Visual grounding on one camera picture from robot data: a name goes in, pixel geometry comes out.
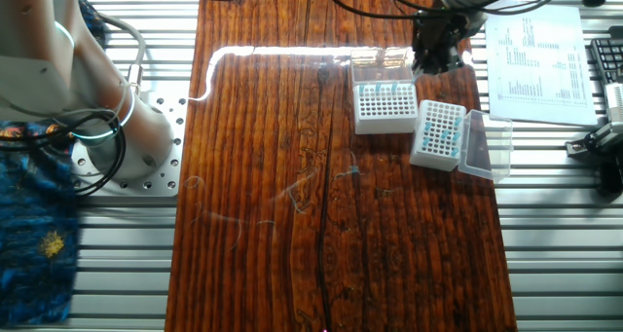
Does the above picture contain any black keyboard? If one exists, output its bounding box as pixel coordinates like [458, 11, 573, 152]
[589, 37, 623, 86]

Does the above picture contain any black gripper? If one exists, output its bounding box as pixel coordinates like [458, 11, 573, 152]
[412, 11, 483, 75]

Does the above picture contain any white pipette tip holder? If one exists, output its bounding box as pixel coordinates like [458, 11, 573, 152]
[409, 99, 467, 172]
[353, 81, 420, 136]

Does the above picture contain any silver perforated base plate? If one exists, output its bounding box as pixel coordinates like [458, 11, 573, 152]
[71, 92, 189, 198]

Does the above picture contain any blue painted cloth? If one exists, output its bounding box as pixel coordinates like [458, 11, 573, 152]
[0, 0, 109, 326]

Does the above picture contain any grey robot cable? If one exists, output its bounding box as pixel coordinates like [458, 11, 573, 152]
[96, 13, 148, 95]

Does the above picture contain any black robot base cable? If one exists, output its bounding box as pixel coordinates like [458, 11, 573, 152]
[0, 112, 128, 197]

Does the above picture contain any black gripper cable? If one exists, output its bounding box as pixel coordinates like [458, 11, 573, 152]
[318, 0, 585, 21]

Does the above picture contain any brown wooden board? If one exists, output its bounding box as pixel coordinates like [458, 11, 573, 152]
[164, 0, 518, 332]

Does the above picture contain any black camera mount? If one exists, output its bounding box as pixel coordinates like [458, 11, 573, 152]
[564, 122, 623, 195]

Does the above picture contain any printed paper sheet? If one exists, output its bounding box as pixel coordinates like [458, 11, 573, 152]
[485, 0, 599, 128]

